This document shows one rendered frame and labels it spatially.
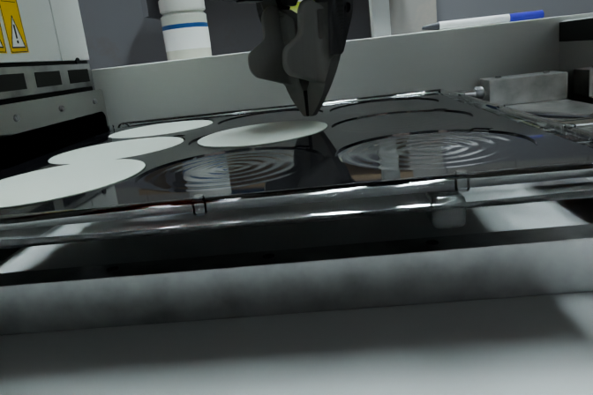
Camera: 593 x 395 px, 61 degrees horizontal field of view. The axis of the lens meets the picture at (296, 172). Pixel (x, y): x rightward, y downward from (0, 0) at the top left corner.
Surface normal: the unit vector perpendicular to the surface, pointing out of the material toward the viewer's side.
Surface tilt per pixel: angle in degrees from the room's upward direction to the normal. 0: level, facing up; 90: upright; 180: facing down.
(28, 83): 90
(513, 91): 90
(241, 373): 0
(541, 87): 90
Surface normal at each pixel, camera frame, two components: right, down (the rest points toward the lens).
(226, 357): -0.11, -0.97
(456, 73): -0.05, 0.23
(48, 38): 0.99, -0.10
